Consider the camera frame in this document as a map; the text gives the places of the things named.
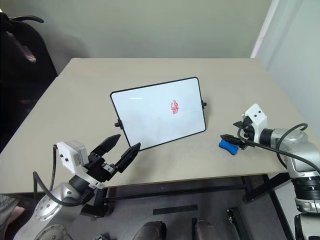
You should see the white door frame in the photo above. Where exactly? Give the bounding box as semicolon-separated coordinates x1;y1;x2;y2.
249;0;276;59

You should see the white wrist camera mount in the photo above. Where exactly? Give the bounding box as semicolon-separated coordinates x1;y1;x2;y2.
56;140;105;190
240;103;269;144

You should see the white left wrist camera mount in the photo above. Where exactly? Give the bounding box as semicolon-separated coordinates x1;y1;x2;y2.
56;140;105;190

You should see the wide black floor tape strip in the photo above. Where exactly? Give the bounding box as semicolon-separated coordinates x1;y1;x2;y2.
152;204;199;216

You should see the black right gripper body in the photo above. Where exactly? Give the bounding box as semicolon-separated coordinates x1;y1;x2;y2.
238;116;256;151

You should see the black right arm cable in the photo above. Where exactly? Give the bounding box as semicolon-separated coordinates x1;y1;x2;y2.
237;123;320;176

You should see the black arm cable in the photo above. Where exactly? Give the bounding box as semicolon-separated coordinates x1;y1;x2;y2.
237;123;320;176
33;144;85;207

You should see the blue whiteboard eraser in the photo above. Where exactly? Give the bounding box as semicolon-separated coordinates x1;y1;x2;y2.
218;139;239;156

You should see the narrow black floor tape strip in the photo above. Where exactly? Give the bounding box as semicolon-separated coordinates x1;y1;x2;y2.
191;217;198;240

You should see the black metal bracket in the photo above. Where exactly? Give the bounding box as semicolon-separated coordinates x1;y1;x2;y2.
226;206;248;240

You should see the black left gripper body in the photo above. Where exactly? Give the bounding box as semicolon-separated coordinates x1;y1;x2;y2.
83;151;119;183

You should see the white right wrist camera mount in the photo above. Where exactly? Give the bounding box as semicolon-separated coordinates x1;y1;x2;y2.
240;103;269;144

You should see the black office chair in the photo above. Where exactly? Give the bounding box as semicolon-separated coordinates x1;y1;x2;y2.
0;11;60;154

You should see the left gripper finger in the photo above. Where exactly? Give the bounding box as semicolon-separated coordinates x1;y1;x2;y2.
95;134;122;157
115;142;142;174

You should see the black metal table frame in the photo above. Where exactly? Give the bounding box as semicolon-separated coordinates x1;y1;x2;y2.
79;172;296;240

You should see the black-framed tabletop whiteboard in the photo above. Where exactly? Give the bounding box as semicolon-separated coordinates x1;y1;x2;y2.
109;76;208;152

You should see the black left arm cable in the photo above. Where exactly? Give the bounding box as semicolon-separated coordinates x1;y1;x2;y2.
33;144;85;207

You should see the grey striped fabric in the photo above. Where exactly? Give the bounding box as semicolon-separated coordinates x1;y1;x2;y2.
0;193;26;234

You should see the dark rounded shape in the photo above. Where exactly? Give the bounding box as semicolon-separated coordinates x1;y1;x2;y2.
134;220;168;240
194;219;221;240

